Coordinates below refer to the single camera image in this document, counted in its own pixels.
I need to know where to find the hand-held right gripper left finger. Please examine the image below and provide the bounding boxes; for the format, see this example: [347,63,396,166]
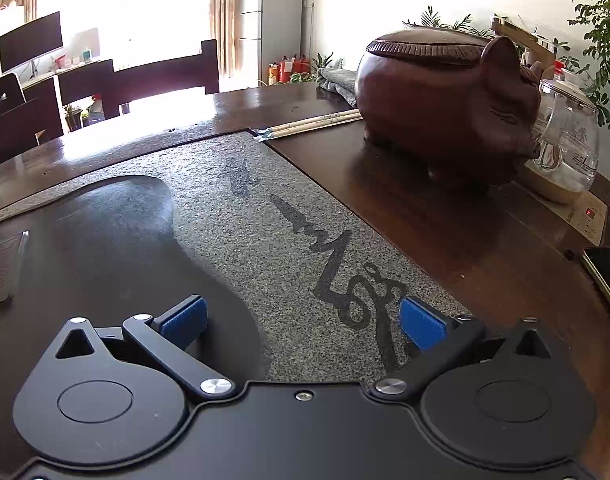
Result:
[55,296,238,403]

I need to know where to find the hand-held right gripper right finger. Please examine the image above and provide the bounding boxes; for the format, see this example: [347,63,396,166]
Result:
[371,297,560,403]

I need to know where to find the grey stone tea tray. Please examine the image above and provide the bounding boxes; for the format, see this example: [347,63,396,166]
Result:
[0,131,473,385]

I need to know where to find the black smartphone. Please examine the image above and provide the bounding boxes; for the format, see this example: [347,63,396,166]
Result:
[580,246,610,328]

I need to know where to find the square stone drain tile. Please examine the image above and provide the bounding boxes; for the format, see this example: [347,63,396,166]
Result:
[0,230,30,309]

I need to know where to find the kettle heating base panel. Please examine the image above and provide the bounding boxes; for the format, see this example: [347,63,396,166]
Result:
[515,167,610,248]

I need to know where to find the brown pig-shaped clay pot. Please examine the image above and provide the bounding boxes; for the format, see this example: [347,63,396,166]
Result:
[354,27,543,191]

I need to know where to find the glass kettle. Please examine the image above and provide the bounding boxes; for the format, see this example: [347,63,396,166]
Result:
[527,79,602,196]

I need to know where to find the dark wooden chair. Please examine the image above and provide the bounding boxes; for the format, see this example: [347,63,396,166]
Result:
[58,59,116,133]
[112,39,221,117]

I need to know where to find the grey folded cloth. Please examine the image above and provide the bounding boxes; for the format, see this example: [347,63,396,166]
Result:
[316,66,360,108]

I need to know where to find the black office chair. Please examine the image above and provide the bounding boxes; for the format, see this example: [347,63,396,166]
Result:
[0,72,41,167]

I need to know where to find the small potted green plants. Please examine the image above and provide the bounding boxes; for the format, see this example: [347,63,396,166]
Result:
[310,52,336,81]

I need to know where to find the light wooden holder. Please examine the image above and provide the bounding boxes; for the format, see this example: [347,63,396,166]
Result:
[490,16,558,68]

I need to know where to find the potted palm plant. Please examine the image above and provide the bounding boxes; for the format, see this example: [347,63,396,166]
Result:
[402,6,490,38]

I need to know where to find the beige curtain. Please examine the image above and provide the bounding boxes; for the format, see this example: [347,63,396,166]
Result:
[208,0,243,81]

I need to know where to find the white refrigerator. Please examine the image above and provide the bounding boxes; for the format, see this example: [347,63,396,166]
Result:
[237,0,306,88]

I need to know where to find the computer monitor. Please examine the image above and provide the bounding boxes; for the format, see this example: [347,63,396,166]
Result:
[0,11,63,75]

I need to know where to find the leafy green houseplant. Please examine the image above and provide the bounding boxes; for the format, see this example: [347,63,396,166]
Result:
[567,0,610,137]

